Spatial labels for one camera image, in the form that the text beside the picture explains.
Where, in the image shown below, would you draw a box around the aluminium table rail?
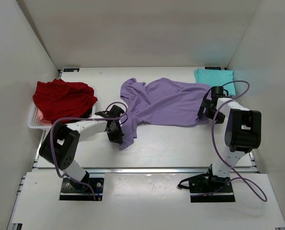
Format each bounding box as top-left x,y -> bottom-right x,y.
85,167 -> 208,174

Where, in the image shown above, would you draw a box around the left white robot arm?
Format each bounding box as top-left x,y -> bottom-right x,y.
39,102 -> 128,192

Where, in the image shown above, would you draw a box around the folded teal t shirt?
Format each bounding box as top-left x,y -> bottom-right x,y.
194,69 -> 234,87

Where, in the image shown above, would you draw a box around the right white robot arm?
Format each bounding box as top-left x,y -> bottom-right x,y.
197,86 -> 262,192

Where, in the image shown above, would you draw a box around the pink garment in basket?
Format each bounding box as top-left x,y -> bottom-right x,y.
38,109 -> 52,126

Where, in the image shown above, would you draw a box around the red t shirt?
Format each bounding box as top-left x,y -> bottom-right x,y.
32,79 -> 99,125

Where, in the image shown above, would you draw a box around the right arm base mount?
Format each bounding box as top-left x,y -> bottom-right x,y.
177,168 -> 236,203

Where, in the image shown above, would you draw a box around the right blue label sticker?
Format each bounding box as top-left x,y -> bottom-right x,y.
205,67 -> 222,70

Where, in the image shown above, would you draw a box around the white plastic basket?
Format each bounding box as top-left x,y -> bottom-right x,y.
27,87 -> 99,131

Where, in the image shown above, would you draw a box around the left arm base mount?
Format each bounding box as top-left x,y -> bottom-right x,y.
59,175 -> 104,201

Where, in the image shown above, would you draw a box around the purple t shirt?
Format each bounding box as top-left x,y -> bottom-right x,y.
119,78 -> 210,150

